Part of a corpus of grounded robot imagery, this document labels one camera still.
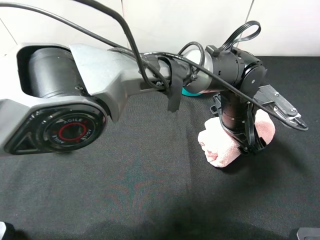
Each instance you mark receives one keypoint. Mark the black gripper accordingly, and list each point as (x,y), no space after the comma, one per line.
(237,119)

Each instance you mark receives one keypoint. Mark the teal saucepan with handle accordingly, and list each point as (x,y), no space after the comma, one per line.
(190,94)

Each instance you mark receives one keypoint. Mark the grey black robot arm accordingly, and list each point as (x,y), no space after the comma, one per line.
(56,99)

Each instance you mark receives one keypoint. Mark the black tablecloth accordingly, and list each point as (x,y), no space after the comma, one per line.
(147,178)

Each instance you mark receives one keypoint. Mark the pink towel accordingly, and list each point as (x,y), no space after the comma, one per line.
(221,149)

